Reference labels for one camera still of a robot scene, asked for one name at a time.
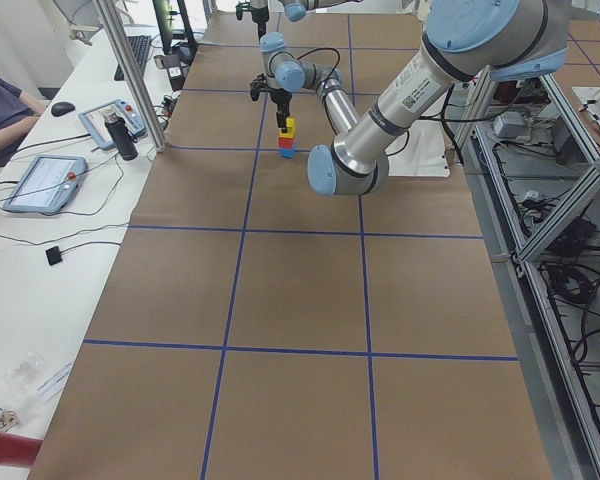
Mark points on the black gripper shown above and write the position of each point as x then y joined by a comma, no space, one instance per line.
256,6
282,98

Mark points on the blue wooden block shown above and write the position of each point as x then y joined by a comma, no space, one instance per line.
287,153

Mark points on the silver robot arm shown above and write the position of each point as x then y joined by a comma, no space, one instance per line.
514,39
295,10

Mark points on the aluminium frame post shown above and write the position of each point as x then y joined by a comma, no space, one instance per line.
113,26

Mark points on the red cylinder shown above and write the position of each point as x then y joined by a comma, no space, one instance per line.
18,451

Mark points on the near teach pendant tablet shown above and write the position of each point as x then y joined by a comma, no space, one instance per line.
48,184

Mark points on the yellow wooden block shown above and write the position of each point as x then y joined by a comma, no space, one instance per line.
289,130

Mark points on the black water bottle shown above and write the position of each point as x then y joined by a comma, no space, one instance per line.
118,131

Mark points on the black computer mouse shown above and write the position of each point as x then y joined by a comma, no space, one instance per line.
61,108

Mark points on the black keyboard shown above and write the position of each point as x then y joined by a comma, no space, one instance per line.
140,47

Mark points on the red wooden block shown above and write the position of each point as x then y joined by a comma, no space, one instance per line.
286,143

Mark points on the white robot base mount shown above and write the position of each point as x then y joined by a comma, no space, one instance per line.
419,153

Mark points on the far teach pendant tablet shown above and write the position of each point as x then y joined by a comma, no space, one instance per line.
99,121

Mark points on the teach pendant tablet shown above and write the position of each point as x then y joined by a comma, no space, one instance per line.
48,184
99,121

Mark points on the black computer monitor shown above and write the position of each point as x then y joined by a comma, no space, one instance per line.
175,31

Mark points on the seated person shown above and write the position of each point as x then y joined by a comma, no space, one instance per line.
19,113

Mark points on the small black square pad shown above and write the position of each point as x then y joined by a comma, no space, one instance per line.
54,255

